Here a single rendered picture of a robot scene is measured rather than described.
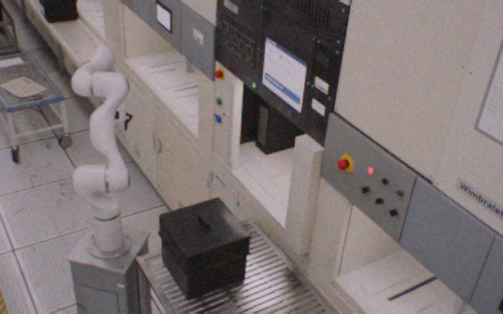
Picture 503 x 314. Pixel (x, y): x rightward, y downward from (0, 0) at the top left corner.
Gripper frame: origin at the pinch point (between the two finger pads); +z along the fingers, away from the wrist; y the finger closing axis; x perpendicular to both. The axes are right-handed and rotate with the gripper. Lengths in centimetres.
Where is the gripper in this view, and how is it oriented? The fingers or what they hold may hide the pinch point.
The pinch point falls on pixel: (116, 128)
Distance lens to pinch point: 304.6
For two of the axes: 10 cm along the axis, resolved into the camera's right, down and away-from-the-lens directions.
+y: 9.9, -0.1, 1.2
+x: -1.1, -5.6, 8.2
